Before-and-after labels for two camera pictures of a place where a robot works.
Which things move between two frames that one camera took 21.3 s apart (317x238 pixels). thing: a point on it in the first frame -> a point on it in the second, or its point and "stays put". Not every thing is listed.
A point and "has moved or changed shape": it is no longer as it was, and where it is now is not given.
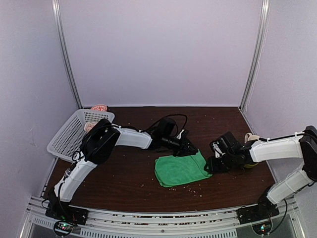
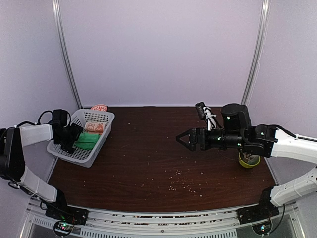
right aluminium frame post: [262, 35] stays put
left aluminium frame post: [56, 9] stays put
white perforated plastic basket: [69, 139] stays put
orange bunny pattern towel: [89, 125] stays put
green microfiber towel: [174, 170] has moved or changed shape
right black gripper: [212, 166] -> [194, 139]
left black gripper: [184, 148] -> [76, 129]
